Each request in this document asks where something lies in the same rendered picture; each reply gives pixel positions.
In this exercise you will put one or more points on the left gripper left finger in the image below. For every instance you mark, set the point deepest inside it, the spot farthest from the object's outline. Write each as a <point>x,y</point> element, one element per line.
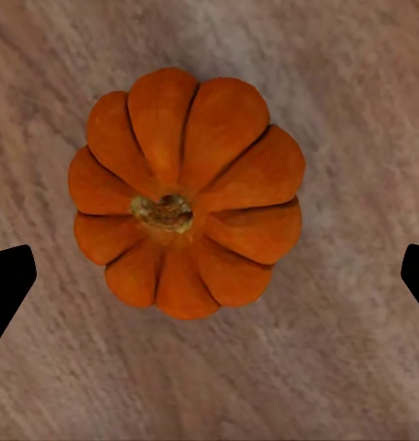
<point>17,274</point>

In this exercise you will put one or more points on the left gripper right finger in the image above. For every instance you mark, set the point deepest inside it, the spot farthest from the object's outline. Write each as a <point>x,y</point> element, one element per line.
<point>410,269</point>

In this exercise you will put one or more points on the pumpkin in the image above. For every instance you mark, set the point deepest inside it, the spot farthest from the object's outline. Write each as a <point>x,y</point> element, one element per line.
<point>186,193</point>

